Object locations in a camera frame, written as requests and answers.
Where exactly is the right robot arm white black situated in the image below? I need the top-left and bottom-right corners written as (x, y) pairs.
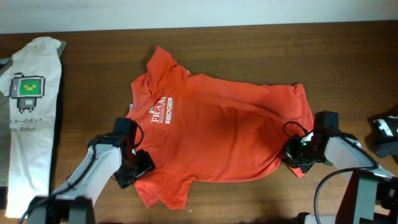
top-left (282, 130), bottom-right (397, 223)

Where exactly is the grey garment at left edge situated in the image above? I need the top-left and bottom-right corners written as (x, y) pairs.
top-left (0, 57), bottom-right (13, 187)

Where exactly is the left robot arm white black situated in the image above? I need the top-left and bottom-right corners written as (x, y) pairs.
top-left (18, 133), bottom-right (155, 223)

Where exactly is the red printed t-shirt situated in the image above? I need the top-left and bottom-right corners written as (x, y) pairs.
top-left (128, 47), bottom-right (314, 210)

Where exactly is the black white folded garment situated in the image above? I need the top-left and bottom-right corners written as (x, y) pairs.
top-left (371, 116), bottom-right (397, 162)

